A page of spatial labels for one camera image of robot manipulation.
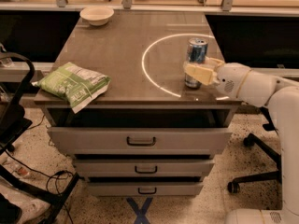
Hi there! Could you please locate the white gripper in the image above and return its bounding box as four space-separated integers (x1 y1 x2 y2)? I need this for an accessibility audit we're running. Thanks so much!
183 57 250 98

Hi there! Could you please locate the blue silver redbull can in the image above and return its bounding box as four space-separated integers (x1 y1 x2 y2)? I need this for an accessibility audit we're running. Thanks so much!
185 37 208 89

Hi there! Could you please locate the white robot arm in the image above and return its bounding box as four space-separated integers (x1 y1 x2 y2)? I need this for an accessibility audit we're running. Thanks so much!
183 58 299 224

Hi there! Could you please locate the black office chair right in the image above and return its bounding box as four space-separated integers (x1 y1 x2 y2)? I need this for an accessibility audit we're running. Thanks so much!
225 105 281 195

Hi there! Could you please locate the grey drawer cabinet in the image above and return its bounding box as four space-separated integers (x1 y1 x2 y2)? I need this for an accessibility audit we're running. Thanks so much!
35 10 238 185

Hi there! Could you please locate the grey middle drawer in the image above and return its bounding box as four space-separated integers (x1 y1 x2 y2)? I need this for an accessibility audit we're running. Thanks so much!
73 159 214 177

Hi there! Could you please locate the grey drawer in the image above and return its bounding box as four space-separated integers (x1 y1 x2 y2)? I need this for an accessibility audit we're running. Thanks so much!
48 127 232 155
73 159 214 177
88 182 203 196

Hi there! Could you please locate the white paper bowl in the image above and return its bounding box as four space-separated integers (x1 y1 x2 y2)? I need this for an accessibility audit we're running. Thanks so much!
80 7 114 26

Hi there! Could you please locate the green chip bag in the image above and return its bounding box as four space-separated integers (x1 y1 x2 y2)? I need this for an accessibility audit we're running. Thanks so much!
33 63 110 114

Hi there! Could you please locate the grey top drawer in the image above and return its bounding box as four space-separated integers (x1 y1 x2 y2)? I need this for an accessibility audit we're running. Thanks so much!
48 127 232 155

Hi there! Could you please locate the blue tape cross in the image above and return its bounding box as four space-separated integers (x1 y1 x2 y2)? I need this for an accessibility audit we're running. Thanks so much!
126 198 152 224

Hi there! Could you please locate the grey bottom drawer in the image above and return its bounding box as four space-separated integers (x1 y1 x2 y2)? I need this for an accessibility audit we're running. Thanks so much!
88 182 203 196

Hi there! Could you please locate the black chair left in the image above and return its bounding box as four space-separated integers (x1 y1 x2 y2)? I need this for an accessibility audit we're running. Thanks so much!
0 51 79 224

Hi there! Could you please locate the white projected light ring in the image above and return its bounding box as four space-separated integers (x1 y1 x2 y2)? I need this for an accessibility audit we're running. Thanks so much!
141 33 231 101

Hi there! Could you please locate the black floor cable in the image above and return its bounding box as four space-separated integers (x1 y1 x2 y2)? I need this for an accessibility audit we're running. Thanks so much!
0 114 76 224

